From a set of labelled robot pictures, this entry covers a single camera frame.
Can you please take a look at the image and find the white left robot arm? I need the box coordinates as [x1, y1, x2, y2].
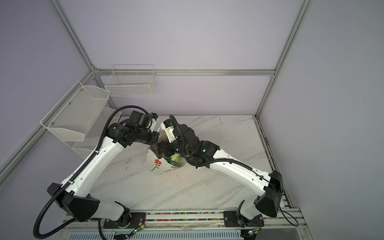
[48, 119, 157, 222]

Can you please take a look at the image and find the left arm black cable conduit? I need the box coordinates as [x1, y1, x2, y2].
[32, 105, 149, 240]

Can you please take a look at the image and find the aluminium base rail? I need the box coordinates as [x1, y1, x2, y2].
[54, 208, 313, 240]

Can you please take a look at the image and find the white floral paper bag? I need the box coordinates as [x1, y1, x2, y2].
[145, 130, 182, 175]

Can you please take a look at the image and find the aluminium cage frame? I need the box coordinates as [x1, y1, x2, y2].
[1, 1, 313, 188]

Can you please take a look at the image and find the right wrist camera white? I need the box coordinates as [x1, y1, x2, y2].
[159, 119, 177, 143]

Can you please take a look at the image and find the white wire wall basket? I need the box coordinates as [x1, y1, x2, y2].
[105, 65, 157, 97]

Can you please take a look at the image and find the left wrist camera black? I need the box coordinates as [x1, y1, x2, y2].
[124, 111, 158, 131]

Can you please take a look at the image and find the green Fox's spring tea bag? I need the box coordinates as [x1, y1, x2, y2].
[165, 154, 181, 166]

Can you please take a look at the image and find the white mesh wall basket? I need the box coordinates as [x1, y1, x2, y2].
[41, 82, 115, 159]

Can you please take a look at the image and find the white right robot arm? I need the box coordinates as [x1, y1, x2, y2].
[145, 125, 283, 220]

